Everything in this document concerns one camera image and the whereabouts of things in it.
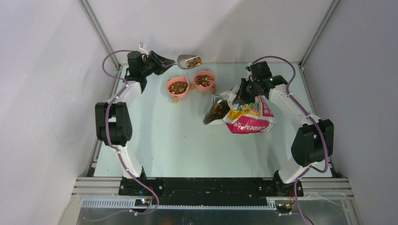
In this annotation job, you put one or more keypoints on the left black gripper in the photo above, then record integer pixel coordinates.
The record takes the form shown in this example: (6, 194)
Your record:
(162, 64)

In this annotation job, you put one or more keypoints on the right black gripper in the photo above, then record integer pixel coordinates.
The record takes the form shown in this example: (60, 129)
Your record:
(242, 97)

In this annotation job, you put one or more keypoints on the metal food scoop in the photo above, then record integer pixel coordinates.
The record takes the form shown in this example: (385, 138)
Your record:
(186, 61)

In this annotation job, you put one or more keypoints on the cat food bag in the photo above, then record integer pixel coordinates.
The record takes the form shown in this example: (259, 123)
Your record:
(254, 117)

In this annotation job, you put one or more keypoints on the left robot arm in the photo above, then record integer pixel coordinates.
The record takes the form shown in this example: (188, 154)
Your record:
(112, 118)

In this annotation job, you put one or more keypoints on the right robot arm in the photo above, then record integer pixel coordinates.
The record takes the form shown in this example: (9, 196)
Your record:
(313, 142)

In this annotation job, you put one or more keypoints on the pink bowl with kibble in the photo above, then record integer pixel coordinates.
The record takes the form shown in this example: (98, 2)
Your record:
(178, 88)

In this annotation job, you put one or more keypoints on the empty pink bowl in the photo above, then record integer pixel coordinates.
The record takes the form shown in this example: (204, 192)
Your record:
(204, 81)

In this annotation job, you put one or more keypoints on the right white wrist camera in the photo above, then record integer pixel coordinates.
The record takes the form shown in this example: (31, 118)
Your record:
(249, 72)

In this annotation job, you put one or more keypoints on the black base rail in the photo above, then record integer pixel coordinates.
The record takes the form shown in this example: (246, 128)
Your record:
(218, 192)

